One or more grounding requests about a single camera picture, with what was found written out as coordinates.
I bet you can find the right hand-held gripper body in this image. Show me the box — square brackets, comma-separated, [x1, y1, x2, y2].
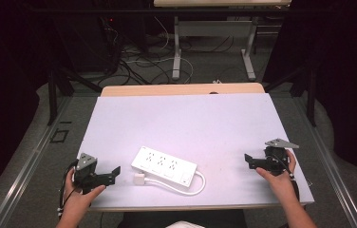
[254, 137, 300, 177]

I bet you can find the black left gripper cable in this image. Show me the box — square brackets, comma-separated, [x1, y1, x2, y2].
[58, 159, 80, 220]

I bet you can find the white table mat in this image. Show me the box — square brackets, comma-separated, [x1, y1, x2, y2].
[77, 92, 315, 211]

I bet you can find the black computer tower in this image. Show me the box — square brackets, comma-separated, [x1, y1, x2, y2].
[52, 13, 122, 74]

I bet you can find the white power strip cable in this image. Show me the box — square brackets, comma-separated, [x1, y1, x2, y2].
[143, 170, 207, 197]

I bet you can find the person's right hand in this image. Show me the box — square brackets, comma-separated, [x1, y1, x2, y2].
[254, 148, 297, 204]

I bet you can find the tangle of floor cables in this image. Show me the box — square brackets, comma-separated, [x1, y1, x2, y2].
[102, 15, 235, 86]

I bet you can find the white plug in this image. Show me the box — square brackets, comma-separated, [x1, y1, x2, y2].
[132, 172, 146, 186]

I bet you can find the white-legged desk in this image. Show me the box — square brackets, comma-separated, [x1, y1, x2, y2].
[153, 0, 292, 82]

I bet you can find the black metal stand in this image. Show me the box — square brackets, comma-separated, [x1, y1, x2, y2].
[262, 61, 317, 128]
[47, 61, 103, 126]

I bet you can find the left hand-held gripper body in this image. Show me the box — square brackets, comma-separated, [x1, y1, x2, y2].
[73, 152, 117, 195]

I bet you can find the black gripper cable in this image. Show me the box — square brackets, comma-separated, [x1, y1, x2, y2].
[273, 154, 296, 182]
[58, 159, 80, 220]

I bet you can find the person's left hand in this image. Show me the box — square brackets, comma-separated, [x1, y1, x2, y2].
[64, 167, 106, 217]

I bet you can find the dark curtain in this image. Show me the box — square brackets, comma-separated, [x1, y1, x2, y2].
[0, 0, 57, 210]
[261, 0, 357, 186]

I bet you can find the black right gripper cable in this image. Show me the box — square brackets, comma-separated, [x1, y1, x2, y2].
[273, 154, 296, 182]

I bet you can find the metal floor rail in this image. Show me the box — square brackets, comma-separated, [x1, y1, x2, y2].
[0, 96, 74, 228]
[289, 94, 357, 228]

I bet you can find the wooden table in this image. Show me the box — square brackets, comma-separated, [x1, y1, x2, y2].
[88, 82, 308, 213]

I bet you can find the white power strip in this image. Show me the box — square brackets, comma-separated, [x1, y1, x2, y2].
[130, 145, 198, 188]

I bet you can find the black floor socket frame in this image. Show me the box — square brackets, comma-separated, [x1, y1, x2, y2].
[49, 128, 70, 144]

